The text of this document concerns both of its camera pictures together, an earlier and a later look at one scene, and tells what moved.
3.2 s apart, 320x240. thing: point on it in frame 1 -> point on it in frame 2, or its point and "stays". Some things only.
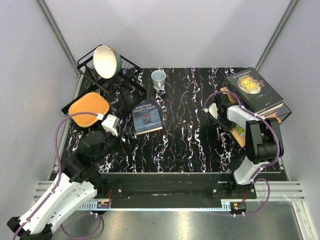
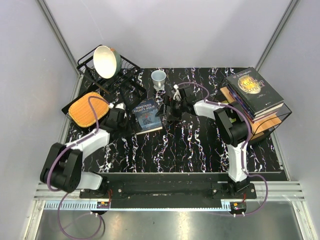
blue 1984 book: [146, 116] stays
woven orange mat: [92, 103] stays
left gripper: [130, 143] -> [129, 132]
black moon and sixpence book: [252, 92] stays
